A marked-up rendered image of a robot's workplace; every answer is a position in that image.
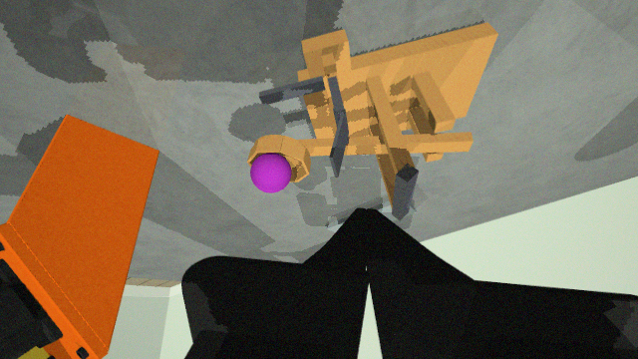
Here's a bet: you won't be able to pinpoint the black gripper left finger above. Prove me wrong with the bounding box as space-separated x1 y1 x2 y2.
181 207 370 359

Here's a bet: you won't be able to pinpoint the purple ball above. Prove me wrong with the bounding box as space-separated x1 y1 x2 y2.
250 153 291 193

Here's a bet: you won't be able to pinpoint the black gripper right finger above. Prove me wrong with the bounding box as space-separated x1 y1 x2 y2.
366 208 638 359

